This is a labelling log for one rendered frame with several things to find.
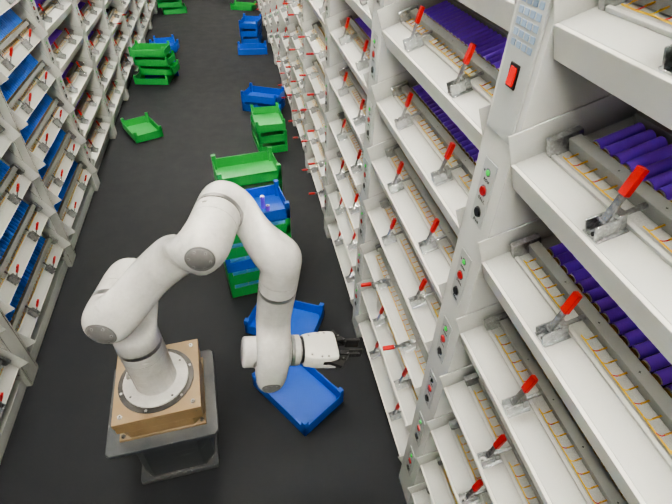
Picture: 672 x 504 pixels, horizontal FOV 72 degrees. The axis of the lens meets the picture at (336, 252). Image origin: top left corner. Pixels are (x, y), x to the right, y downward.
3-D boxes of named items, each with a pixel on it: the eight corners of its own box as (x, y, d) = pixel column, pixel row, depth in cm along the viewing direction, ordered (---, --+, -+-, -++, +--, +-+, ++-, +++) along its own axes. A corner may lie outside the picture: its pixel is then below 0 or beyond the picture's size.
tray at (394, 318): (421, 405, 129) (414, 389, 122) (367, 262, 174) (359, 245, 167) (489, 379, 127) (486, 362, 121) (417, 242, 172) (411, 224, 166)
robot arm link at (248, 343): (293, 357, 121) (290, 328, 128) (242, 359, 118) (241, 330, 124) (289, 374, 127) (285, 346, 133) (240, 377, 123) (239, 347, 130)
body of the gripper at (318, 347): (293, 344, 134) (330, 342, 137) (297, 373, 127) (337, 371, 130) (296, 326, 130) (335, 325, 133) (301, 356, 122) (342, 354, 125)
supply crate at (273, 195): (220, 231, 192) (217, 216, 187) (213, 205, 207) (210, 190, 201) (290, 218, 200) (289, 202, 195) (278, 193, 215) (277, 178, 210)
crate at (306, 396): (253, 385, 183) (251, 373, 178) (291, 356, 194) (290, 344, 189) (305, 436, 167) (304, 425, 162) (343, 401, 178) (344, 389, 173)
